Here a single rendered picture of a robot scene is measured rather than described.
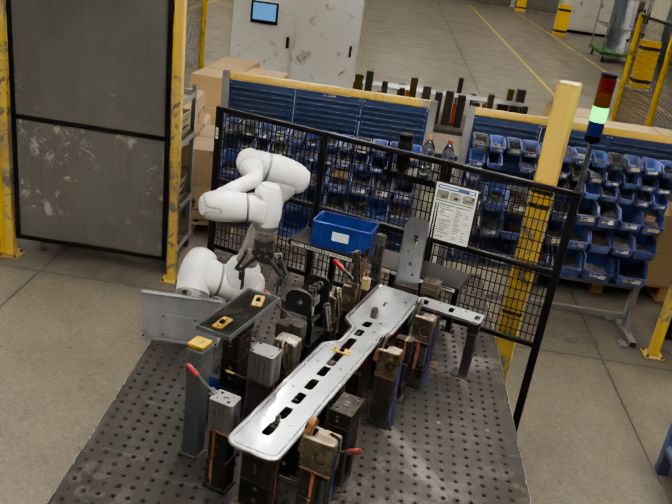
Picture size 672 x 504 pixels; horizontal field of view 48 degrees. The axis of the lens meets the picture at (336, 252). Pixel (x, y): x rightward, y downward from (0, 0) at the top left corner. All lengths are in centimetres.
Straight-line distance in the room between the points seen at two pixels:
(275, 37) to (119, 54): 484
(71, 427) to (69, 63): 242
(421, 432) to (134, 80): 313
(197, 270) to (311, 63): 660
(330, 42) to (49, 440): 684
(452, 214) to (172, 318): 140
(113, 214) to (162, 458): 299
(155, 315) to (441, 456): 138
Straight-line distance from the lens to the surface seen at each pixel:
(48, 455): 397
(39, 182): 566
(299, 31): 976
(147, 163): 531
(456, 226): 367
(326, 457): 236
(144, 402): 307
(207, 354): 257
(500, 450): 311
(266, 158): 318
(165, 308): 338
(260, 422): 249
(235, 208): 263
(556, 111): 349
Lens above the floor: 248
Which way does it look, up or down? 23 degrees down
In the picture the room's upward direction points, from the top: 8 degrees clockwise
